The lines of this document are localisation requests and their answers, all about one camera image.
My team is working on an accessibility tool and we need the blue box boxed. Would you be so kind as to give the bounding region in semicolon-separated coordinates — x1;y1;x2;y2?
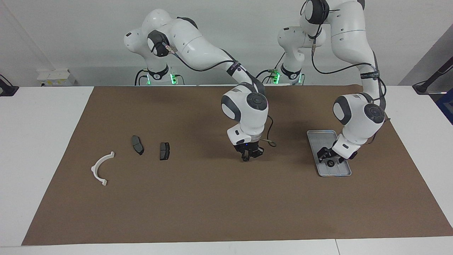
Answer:
436;89;453;124

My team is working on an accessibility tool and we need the brown table mat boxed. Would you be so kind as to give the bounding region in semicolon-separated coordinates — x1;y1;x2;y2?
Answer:
21;85;453;246

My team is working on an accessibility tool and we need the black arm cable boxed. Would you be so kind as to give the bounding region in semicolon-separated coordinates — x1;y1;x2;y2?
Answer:
165;42;277;148
301;0;390;142

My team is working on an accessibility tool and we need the white wall socket box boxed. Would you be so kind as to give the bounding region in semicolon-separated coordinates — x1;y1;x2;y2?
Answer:
37;69;76;87

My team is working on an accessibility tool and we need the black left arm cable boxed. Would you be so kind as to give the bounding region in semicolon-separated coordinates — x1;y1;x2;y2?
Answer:
301;0;390;142

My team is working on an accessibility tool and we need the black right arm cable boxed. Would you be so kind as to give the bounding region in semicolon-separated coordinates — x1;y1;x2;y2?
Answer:
165;42;277;148

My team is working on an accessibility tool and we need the black table clamp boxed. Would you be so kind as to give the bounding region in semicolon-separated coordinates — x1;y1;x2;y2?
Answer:
0;74;19;97

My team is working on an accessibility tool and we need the black base cable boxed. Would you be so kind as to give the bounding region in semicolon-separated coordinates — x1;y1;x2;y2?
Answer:
134;69;151;86
252;52;286;85

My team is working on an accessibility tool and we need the white half ring bracket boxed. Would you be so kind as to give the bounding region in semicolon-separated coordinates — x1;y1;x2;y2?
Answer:
91;151;115;186

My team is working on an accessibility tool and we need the long grey brake pad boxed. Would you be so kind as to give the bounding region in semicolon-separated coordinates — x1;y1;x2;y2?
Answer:
131;135;144;155

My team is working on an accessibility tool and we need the silver metal tray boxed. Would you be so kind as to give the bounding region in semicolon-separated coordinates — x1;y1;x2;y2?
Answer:
306;130;352;177

